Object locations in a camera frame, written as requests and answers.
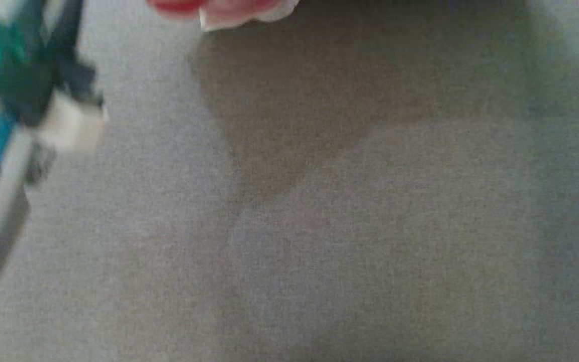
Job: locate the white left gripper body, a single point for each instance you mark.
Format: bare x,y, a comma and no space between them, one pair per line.
73,120

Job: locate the large grey sofa seat cushion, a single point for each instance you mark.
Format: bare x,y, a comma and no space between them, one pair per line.
319,251

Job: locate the red white basketball jersey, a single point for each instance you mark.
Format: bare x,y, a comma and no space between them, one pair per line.
229,12

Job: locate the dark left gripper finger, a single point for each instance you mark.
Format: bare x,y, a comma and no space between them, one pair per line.
71,35
32,27

